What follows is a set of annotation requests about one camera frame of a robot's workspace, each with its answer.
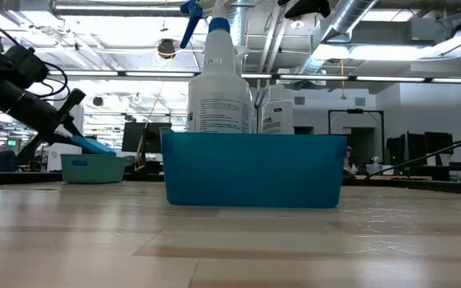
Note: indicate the black computer monitor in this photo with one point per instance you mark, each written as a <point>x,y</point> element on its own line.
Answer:
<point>438,142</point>
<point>396,148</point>
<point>132,138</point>
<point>415,146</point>

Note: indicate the large teal plastic basin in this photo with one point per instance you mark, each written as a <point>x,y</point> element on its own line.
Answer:
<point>165,130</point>

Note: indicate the dark blue plastic bin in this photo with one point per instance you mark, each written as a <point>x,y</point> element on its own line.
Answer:
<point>254,172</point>

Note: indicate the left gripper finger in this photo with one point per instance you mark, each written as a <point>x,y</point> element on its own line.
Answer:
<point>60,138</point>
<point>72,129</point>

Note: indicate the small teal plastic basket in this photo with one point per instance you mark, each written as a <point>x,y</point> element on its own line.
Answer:
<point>102,170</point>

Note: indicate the blue sponge with wavy edge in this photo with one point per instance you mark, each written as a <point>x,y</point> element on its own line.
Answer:
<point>94,147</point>

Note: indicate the person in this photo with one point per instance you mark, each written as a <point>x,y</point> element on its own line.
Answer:
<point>350,160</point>

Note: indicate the spray bottle with blue liquid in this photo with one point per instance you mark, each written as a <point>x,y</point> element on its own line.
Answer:
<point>218,104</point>

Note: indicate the black background desk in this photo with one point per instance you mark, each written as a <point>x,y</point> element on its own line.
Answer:
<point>442,172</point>

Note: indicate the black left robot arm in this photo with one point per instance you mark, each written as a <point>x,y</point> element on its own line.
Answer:
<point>14,100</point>

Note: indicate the small white labelled bottle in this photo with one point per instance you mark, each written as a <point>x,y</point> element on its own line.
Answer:
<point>277,118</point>

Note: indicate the black background rig frame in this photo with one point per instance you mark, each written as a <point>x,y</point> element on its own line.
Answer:
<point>354,111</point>

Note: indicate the silver ventilation duct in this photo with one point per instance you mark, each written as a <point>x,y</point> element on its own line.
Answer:
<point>241,24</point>
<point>350,14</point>

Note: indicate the long ceiling light strip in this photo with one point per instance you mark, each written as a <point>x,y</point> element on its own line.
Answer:
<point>294,76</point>

